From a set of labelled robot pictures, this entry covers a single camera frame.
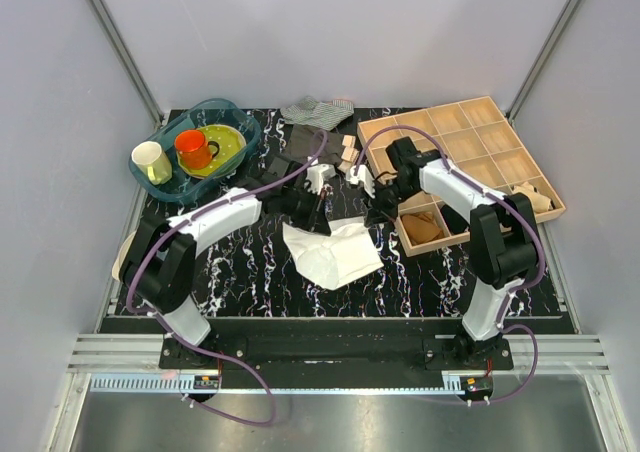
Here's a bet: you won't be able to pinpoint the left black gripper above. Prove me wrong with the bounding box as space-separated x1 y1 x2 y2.
280 186 331 236

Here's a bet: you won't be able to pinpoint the white underwear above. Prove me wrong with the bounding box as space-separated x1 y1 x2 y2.
282 216 383 290

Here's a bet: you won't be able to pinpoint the blue transparent plastic bin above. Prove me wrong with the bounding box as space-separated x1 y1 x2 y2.
128 98 261 205

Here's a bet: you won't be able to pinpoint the purple cable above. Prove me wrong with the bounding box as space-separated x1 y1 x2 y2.
122 130 329 427
357 125 546 406

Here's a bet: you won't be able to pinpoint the right aluminium frame post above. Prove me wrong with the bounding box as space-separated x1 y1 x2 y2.
505 0 585 124

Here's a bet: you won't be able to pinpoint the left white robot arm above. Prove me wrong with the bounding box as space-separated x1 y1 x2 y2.
112 156 336 368

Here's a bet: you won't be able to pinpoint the rolled tan underwear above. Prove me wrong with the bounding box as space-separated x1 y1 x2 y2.
401 211 444 246

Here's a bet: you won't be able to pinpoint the striped grey underwear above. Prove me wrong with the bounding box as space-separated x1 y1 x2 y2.
280 96 354 131

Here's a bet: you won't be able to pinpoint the rolled black underwear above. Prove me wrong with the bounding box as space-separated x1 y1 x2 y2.
440 204 470 235

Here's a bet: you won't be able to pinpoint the dark grey underwear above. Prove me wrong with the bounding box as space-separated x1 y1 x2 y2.
285 125 358 171

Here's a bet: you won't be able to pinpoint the wooden compartment tray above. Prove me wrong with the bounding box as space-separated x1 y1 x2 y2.
356 95 567 258

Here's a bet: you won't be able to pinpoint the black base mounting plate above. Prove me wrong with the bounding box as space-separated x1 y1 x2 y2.
158 331 514 373

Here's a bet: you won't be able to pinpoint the cream yellow mug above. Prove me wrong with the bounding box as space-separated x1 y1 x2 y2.
131 141 172 185

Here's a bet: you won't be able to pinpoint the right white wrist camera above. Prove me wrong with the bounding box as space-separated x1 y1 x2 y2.
345 165 376 198

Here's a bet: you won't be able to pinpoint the yellow-green dotted plate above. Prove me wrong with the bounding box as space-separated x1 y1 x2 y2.
176 124 246 179

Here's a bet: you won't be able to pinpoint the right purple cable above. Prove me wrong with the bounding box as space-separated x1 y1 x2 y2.
357 125 546 406

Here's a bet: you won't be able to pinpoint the orange mug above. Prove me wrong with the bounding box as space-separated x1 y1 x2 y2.
174 129 220 169

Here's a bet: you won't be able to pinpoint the left aluminium frame post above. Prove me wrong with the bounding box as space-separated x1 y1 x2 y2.
86 0 164 127

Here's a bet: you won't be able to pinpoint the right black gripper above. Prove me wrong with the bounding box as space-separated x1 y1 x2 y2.
360 177 418 228

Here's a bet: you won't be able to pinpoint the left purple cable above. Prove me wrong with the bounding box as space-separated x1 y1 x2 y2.
122 130 329 427

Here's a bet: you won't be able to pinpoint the rolled beige underwear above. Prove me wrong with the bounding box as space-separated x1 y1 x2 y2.
511 181 554 214

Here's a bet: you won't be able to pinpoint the aluminium frame post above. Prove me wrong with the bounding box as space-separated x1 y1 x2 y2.
86 0 164 127
505 0 585 124

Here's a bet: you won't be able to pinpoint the aluminium front rail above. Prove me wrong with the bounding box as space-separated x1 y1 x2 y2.
68 334 610 375

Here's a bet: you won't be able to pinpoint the cream stacked bowls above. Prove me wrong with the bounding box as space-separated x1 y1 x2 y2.
111 230 136 283

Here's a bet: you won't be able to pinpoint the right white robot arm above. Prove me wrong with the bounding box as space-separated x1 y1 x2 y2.
348 137 546 369

